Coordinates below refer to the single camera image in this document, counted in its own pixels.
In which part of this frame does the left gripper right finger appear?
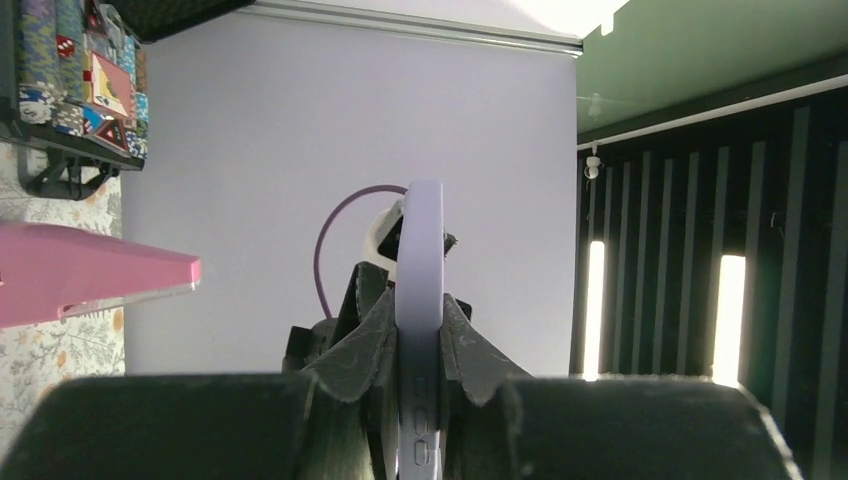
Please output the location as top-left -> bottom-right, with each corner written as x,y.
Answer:
440,294 -> 529,479

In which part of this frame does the playing cards deck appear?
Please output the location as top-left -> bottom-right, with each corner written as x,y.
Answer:
83,51 -> 135,120

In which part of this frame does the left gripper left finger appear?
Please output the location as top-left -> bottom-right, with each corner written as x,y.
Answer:
301,289 -> 398,479

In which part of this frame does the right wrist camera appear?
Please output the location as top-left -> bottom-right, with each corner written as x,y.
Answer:
363,197 -> 458,287

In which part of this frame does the phone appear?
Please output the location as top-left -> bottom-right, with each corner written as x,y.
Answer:
395,180 -> 444,479

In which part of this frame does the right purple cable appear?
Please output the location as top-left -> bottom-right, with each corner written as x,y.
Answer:
312,184 -> 409,321

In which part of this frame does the pink box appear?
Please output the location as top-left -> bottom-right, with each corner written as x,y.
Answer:
1,222 -> 202,328

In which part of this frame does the floral tablecloth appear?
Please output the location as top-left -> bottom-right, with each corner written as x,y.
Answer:
1,142 -> 125,456

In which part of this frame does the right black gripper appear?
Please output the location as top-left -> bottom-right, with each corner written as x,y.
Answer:
281,261 -> 391,373

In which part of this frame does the black poker chip case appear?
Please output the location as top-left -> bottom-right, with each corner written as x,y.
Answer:
1,1 -> 248,201

